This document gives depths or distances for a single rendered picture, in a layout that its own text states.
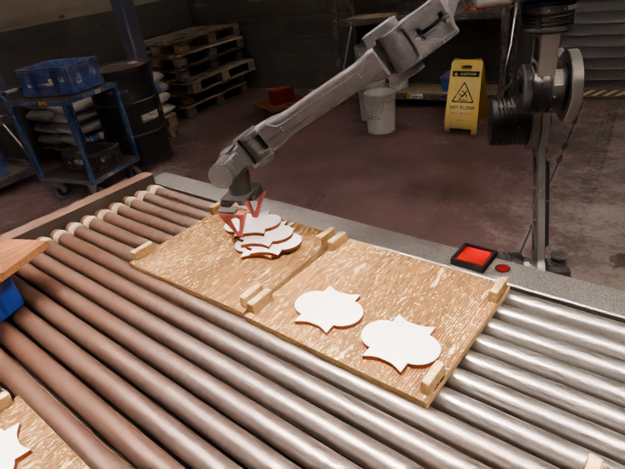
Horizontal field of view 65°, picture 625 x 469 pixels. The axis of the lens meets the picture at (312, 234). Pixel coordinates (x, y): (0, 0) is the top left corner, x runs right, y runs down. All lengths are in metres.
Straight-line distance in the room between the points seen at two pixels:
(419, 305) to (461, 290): 0.10
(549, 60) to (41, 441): 1.46
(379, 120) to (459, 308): 3.81
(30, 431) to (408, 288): 0.72
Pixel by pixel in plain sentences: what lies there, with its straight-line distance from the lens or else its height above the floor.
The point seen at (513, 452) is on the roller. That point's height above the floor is 0.92.
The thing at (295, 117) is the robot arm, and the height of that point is 1.26.
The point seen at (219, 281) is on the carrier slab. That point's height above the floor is 0.94.
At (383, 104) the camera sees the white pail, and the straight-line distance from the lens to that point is 4.67.
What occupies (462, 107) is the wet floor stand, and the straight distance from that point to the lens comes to 4.60.
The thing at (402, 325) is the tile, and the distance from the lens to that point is 0.93.
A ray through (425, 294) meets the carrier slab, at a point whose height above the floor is 0.94.
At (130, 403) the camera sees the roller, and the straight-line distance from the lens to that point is 0.96.
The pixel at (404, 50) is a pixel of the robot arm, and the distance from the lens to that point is 0.97.
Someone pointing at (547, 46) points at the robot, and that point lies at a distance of 1.56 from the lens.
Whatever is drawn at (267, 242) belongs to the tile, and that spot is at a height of 0.97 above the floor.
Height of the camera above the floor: 1.56
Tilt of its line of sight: 30 degrees down
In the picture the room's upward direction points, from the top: 8 degrees counter-clockwise
